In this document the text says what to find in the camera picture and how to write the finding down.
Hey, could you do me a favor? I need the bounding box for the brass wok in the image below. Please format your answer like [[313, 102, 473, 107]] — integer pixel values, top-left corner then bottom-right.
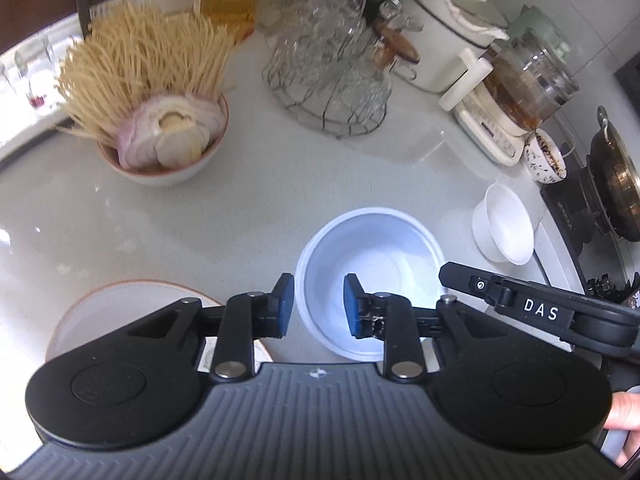
[[589, 106, 640, 241]]

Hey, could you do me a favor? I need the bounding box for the glass kettle on white base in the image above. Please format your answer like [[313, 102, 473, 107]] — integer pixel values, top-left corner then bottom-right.
[[439, 27, 581, 166]]

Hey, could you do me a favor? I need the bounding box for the sliced red onion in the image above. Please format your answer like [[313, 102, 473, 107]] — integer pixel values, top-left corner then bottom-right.
[[117, 95, 226, 170]]

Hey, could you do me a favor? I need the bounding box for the white bowl with brown rim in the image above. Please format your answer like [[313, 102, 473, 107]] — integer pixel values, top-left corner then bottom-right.
[[96, 92, 230, 189]]

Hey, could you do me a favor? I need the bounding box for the wire rack of glass cups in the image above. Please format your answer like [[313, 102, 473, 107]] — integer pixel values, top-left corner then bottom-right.
[[261, 0, 394, 139]]

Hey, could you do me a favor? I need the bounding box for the small white bowl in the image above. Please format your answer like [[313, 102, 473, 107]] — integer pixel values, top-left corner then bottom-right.
[[471, 183, 535, 266]]

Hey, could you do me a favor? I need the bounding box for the small floral bowl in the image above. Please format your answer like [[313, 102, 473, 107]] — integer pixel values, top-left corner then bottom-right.
[[522, 128, 569, 185]]

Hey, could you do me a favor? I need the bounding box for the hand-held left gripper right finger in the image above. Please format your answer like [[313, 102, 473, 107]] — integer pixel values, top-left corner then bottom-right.
[[342, 273, 501, 386]]

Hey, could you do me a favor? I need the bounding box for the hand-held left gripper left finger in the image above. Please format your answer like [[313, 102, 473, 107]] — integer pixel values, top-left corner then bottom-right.
[[125, 272, 296, 386]]

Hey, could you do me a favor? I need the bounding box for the person's right hand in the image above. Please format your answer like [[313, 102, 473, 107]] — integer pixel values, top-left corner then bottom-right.
[[604, 389, 640, 467]]

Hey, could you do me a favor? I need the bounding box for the plastic jar with red lid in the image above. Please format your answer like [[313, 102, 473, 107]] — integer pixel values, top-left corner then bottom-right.
[[200, 0, 262, 44]]

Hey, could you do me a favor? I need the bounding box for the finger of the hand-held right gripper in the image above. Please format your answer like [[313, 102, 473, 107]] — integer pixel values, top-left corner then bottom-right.
[[438, 261, 503, 307]]

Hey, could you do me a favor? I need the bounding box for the large floral plate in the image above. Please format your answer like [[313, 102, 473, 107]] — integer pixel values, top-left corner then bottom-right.
[[46, 279, 275, 377]]

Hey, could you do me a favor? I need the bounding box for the glass with red print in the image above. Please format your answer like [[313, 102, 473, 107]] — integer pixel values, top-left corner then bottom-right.
[[22, 35, 59, 111]]

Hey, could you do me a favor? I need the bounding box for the bundle of dry noodles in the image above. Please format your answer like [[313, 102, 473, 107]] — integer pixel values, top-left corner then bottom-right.
[[54, 0, 237, 142]]

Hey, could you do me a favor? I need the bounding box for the white pot with lid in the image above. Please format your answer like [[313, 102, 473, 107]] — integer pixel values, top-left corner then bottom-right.
[[397, 0, 511, 94]]

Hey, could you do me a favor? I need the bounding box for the pale blue plastic bowl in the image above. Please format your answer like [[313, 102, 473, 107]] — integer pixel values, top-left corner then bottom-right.
[[294, 205, 447, 364]]

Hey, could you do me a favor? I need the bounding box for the black gas stove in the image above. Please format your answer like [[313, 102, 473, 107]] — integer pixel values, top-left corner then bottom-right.
[[540, 150, 640, 307]]

